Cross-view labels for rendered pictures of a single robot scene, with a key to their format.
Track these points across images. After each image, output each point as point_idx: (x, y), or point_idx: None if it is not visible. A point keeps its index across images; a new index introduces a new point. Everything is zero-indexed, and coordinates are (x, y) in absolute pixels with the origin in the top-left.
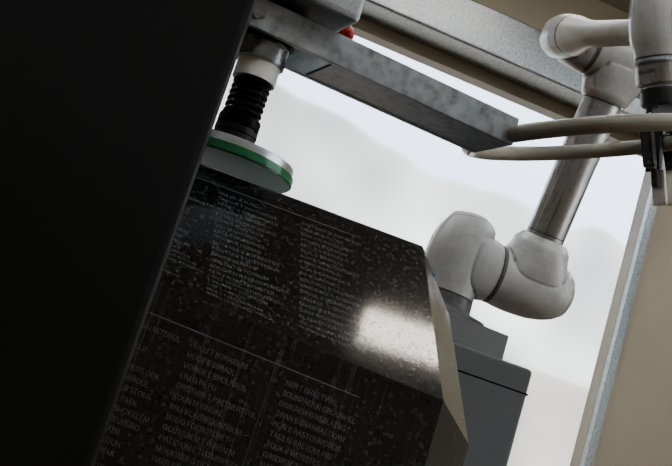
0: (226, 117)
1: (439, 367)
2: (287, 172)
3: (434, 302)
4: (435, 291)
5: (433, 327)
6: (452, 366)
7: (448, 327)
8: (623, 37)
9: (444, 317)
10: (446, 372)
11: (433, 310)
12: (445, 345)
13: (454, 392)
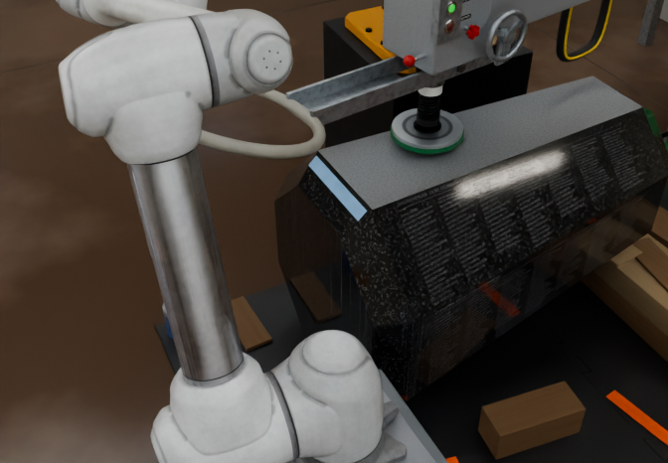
0: None
1: (292, 170)
2: (391, 125)
3: (303, 165)
4: (305, 166)
5: (299, 164)
6: (288, 186)
7: (295, 183)
8: None
9: (298, 178)
10: (289, 178)
11: (302, 164)
12: (293, 178)
13: (284, 187)
